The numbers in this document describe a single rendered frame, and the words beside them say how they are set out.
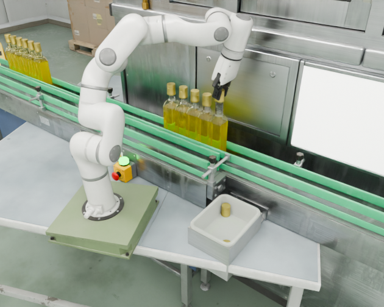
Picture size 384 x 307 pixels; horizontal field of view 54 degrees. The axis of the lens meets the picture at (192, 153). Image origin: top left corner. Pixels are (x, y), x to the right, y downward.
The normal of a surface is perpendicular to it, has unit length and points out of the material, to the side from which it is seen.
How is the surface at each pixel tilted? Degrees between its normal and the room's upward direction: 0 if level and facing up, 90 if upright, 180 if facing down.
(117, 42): 63
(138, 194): 4
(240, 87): 90
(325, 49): 90
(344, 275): 90
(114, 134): 82
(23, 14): 90
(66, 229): 4
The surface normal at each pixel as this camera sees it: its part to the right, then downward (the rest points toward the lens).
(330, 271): -0.61, 0.43
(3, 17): 0.80, 0.33
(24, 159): 0.00, -0.84
